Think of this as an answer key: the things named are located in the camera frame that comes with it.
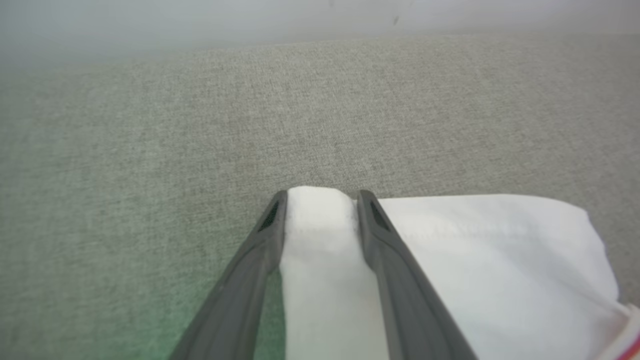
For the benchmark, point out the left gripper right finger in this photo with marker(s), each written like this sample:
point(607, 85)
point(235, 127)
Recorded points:
point(405, 295)

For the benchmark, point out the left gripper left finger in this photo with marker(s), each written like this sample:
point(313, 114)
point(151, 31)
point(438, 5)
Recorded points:
point(240, 295)

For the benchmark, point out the red white striped jersey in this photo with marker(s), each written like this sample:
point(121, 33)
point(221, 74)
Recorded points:
point(500, 270)

